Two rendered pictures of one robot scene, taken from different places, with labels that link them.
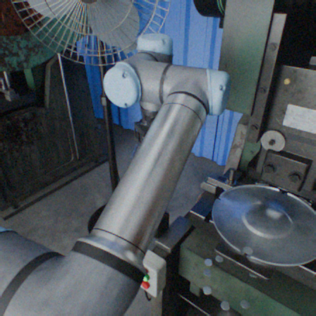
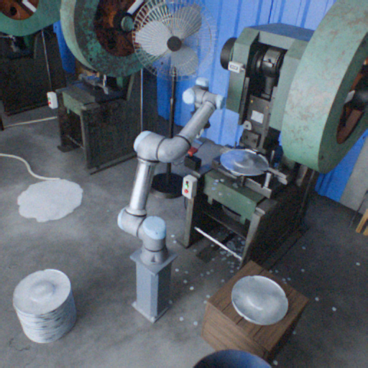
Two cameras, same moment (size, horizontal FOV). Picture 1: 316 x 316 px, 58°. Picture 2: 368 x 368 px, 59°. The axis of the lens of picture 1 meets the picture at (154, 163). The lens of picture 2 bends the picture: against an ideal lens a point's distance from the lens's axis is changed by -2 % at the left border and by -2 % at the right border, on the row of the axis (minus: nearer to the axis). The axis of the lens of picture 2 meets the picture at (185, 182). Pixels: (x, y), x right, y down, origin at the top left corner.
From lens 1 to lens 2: 1.28 m
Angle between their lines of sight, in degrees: 2
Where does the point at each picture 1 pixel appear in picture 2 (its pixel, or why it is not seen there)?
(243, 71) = (236, 95)
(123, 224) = (187, 132)
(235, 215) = (231, 159)
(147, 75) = (198, 94)
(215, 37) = not seen: hidden behind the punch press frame
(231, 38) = (232, 83)
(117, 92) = (187, 98)
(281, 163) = (249, 135)
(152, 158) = (196, 118)
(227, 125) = not seen: hidden behind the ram
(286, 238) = (249, 168)
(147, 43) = (199, 82)
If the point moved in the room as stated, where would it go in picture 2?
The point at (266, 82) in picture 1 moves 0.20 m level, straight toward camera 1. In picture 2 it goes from (244, 100) to (231, 112)
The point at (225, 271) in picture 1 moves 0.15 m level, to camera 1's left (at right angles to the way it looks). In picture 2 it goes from (223, 185) to (199, 182)
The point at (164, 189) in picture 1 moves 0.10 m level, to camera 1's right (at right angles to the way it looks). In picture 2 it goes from (198, 126) to (219, 129)
